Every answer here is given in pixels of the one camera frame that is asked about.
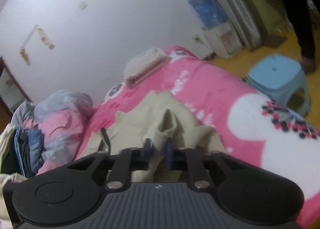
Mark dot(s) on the black folded garment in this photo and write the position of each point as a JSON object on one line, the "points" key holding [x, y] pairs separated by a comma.
{"points": [[25, 154]]}

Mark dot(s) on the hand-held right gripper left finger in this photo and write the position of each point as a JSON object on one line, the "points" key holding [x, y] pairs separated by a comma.
{"points": [[149, 147]]}

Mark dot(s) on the blue water bottle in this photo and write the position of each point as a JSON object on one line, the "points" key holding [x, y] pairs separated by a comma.
{"points": [[207, 9]]}

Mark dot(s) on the pink grey floral duvet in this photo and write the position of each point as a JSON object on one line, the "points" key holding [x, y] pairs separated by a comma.
{"points": [[62, 119]]}

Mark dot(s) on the pink floral blanket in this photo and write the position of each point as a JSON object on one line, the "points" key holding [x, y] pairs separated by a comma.
{"points": [[225, 99]]}

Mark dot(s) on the light blue folded garment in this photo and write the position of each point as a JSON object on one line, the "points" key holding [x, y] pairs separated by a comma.
{"points": [[18, 149]]}

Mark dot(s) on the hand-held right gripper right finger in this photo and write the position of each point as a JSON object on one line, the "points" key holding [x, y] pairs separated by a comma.
{"points": [[169, 154]]}

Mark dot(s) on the grey curtain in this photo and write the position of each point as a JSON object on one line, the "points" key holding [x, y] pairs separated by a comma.
{"points": [[232, 1]]}

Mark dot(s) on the pink checked folded towel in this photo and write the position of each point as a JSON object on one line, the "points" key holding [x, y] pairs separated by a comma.
{"points": [[145, 66]]}

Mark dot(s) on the white water dispenser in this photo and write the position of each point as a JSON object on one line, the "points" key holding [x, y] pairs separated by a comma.
{"points": [[222, 41]]}

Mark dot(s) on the light blue plastic stool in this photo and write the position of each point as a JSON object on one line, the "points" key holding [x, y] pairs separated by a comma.
{"points": [[275, 74]]}

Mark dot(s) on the beige zip jacket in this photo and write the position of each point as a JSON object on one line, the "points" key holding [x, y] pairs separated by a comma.
{"points": [[155, 109]]}

